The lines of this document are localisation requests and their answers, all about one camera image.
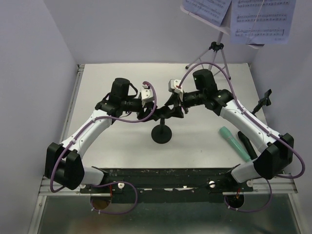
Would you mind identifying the black microphone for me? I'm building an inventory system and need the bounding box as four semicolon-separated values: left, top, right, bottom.
237;131;257;159

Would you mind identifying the white music stand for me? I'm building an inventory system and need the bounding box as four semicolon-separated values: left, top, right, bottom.
180;0;266;81

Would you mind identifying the aluminium frame rail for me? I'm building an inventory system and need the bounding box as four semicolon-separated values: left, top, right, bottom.
26;63;299;234

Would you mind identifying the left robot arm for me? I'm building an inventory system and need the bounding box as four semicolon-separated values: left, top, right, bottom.
44;78;157;193

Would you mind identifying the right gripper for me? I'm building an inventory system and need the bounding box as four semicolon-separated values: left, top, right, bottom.
165;90;206;119

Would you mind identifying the black mic stand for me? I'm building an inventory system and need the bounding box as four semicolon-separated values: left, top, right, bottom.
151;106;172;144
252;89;272;116

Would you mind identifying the green microphone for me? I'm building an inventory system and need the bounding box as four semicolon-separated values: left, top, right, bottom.
219;126;251;162

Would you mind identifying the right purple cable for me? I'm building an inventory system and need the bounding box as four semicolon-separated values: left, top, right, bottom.
177;62;306;213

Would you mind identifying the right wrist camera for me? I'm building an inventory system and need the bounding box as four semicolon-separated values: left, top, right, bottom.
168;79;184;100

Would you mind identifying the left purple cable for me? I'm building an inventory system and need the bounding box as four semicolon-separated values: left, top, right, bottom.
50;80;157;215

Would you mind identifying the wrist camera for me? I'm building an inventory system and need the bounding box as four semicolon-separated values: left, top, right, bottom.
168;79;184;100
140;83;155;103

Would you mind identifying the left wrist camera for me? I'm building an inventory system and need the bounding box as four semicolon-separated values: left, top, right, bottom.
140;83;155;103

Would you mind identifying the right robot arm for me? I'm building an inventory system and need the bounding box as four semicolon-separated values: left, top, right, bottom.
168;69;294;191

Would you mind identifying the purple cable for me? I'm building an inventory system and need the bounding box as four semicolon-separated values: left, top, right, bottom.
177;62;306;213
50;80;157;215

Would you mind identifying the black mounting rail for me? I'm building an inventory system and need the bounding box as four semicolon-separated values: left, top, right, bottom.
80;168;253;203

